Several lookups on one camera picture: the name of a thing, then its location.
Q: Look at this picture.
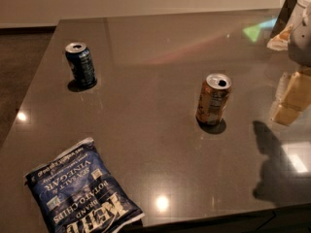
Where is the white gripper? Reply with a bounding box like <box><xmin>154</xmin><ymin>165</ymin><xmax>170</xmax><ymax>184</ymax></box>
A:
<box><xmin>267</xmin><ymin>7</ymin><xmax>311</xmax><ymax>125</ymax></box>

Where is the orange soda can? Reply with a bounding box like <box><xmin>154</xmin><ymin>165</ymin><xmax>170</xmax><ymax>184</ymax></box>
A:
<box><xmin>195</xmin><ymin>73</ymin><xmax>232</xmax><ymax>126</ymax></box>

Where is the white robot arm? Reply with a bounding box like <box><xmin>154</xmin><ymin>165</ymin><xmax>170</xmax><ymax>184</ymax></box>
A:
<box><xmin>267</xmin><ymin>0</ymin><xmax>311</xmax><ymax>125</ymax></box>

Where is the blue soda can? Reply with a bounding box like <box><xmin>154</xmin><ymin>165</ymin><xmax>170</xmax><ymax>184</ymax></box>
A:
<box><xmin>65</xmin><ymin>42</ymin><xmax>97</xmax><ymax>88</ymax></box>

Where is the blue potato chip bag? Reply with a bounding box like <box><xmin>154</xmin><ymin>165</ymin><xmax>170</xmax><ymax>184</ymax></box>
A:
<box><xmin>25</xmin><ymin>138</ymin><xmax>144</xmax><ymax>233</ymax></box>

